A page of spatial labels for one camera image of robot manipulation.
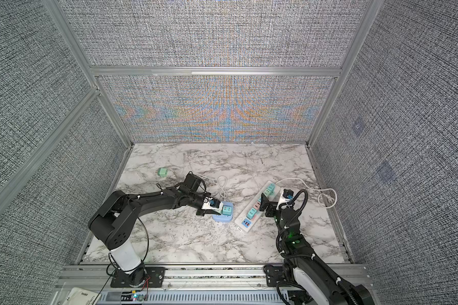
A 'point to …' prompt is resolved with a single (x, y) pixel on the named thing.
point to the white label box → (78, 296)
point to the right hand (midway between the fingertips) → (272, 191)
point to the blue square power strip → (224, 218)
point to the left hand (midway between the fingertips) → (222, 206)
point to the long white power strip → (246, 220)
